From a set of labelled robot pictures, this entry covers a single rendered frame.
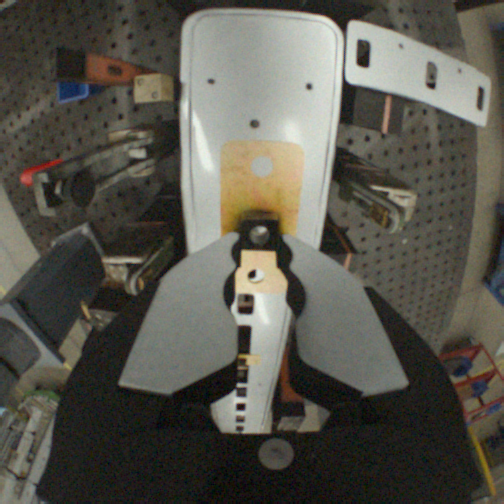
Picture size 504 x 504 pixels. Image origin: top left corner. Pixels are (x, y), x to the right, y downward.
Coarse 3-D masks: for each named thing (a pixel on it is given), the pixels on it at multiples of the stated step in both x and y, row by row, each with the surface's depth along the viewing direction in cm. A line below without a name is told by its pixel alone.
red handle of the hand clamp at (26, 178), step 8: (128, 152) 27; (136, 152) 28; (144, 152) 28; (56, 160) 23; (64, 160) 24; (136, 160) 29; (32, 168) 21; (40, 168) 22; (24, 176) 21; (32, 184) 22
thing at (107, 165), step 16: (128, 144) 24; (144, 144) 28; (80, 160) 18; (96, 160) 20; (112, 160) 24; (128, 160) 27; (144, 160) 29; (32, 176) 15; (48, 176) 15; (64, 176) 18; (80, 176) 16; (96, 176) 22; (112, 176) 23; (48, 192) 16; (64, 192) 16; (80, 192) 16; (48, 208) 16; (64, 208) 17
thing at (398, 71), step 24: (360, 24) 24; (384, 48) 26; (408, 48) 25; (432, 48) 24; (360, 72) 28; (384, 72) 28; (408, 72) 27; (456, 72) 25; (480, 72) 24; (408, 96) 29; (432, 96) 28; (456, 96) 28; (480, 120) 29
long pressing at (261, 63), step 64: (192, 64) 28; (256, 64) 28; (320, 64) 28; (192, 128) 33; (256, 128) 33; (320, 128) 33; (192, 192) 38; (320, 192) 38; (256, 320) 51; (256, 384) 65
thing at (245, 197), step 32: (224, 160) 11; (288, 160) 11; (224, 192) 12; (256, 192) 12; (288, 192) 12; (224, 224) 13; (256, 224) 12; (288, 224) 13; (256, 256) 14; (256, 288) 15
